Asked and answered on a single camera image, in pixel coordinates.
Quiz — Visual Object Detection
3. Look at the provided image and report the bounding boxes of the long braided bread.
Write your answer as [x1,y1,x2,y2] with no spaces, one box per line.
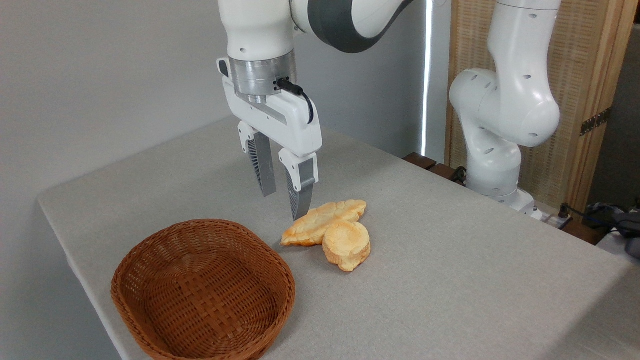
[280,199,368,247]

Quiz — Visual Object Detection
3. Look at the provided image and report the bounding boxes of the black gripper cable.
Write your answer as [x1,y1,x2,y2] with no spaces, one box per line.
[277,77,316,125]

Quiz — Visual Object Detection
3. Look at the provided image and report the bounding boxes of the dark brown wooden block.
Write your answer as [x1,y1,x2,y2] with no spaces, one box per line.
[402,152,438,171]
[428,163,459,182]

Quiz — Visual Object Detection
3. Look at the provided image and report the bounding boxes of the brown woven wicker basket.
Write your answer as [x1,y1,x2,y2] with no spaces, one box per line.
[110,219,296,360]

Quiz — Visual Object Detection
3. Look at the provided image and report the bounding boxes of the dark grey device with cables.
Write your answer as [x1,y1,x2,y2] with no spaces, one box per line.
[582,200,640,260]

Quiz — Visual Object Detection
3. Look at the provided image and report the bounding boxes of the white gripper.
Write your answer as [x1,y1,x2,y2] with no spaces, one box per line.
[216,57,324,222]

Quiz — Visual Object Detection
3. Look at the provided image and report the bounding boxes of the wooden rattan folding screen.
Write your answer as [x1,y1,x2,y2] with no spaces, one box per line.
[444,0,640,215]

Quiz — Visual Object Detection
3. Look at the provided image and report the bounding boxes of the brown wooden board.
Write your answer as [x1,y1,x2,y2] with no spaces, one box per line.
[559,219,609,247]

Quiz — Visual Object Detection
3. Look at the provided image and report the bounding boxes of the black plug with cable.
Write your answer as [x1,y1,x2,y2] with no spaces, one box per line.
[556,202,601,226]

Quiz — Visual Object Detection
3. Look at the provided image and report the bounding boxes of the round bread bun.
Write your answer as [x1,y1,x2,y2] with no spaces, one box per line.
[322,220,372,273]

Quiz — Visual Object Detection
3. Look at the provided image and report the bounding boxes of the dark metal screen hinge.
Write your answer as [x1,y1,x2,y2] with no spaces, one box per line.
[579,107,612,137]

